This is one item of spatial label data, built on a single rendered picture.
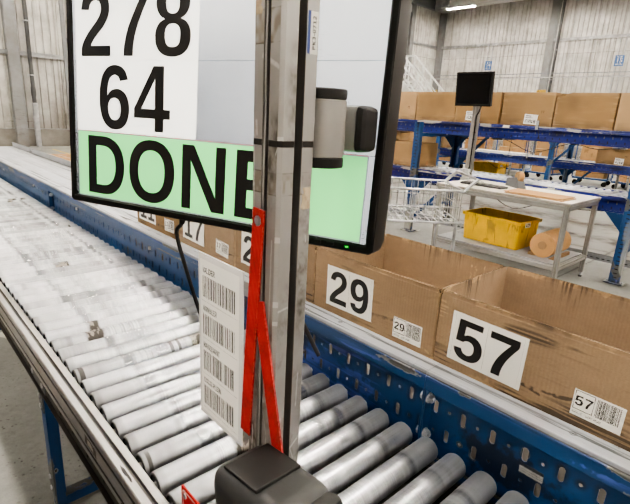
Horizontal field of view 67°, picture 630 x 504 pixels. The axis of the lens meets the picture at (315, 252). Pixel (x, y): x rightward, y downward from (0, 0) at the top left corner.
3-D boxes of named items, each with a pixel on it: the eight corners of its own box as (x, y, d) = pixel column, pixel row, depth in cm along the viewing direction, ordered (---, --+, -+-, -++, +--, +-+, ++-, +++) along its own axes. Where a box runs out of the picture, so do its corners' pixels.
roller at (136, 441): (124, 468, 94) (114, 456, 98) (317, 381, 128) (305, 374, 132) (122, 445, 93) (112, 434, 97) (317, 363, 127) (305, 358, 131)
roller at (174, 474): (141, 493, 89) (139, 470, 87) (338, 395, 123) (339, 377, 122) (153, 509, 85) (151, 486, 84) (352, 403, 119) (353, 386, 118)
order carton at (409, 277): (312, 305, 133) (315, 246, 128) (380, 284, 152) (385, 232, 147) (431, 362, 105) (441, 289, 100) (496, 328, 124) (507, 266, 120)
